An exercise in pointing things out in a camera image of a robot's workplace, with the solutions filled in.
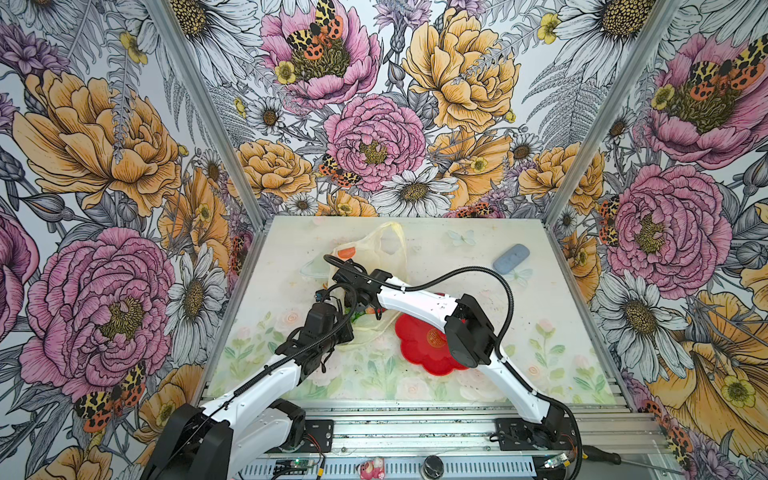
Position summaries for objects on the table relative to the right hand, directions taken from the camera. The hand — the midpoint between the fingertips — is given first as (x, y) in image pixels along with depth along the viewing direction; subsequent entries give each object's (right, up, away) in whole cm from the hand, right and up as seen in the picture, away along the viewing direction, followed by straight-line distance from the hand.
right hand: (370, 299), depth 96 cm
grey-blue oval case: (+49, +12, +12) cm, 52 cm away
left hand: (-6, -7, -8) cm, 12 cm away
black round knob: (+15, -29, -34) cm, 47 cm away
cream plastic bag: (+4, +16, +7) cm, 18 cm away
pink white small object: (+2, -33, -28) cm, 43 cm away
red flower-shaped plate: (+17, -13, -3) cm, 22 cm away
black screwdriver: (+55, -32, -25) cm, 68 cm away
